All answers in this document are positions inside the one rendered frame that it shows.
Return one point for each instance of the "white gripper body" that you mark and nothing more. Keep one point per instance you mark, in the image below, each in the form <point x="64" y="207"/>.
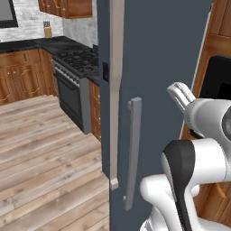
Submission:
<point x="180" y="93"/>

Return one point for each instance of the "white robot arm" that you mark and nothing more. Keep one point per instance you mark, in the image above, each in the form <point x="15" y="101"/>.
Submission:
<point x="207" y="162"/>

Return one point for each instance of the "dark blue-grey fridge door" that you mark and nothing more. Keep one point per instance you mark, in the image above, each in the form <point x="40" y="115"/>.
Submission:
<point x="162" y="45"/>

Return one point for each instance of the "dark blue-grey fridge body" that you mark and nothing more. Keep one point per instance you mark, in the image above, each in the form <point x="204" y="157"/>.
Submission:
<point x="103" y="120"/>

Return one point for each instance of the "tall wooden oven cabinet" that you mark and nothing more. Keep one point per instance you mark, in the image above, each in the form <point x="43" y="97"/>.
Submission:
<point x="219" y="33"/>

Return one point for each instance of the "wooden cupboard beside stove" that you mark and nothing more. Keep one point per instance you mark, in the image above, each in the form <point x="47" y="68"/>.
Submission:
<point x="95" y="111"/>

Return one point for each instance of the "black and steel stove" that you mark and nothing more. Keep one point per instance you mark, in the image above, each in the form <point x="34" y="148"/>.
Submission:
<point x="72" y="90"/>

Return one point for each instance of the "wooden knife block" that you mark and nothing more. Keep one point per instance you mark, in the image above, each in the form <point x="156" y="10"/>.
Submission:
<point x="48" y="31"/>

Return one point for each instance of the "wooden base cupboards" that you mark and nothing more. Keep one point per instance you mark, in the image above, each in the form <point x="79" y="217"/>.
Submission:
<point x="24" y="75"/>

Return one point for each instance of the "dark framed window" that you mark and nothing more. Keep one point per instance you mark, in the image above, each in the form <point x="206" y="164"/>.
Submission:
<point x="6" y="12"/>

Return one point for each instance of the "black wall oven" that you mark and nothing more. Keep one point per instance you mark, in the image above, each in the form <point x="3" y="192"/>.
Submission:
<point x="218" y="78"/>

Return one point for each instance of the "wooden wall cupboards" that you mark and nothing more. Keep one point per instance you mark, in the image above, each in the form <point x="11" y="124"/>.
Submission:
<point x="75" y="7"/>

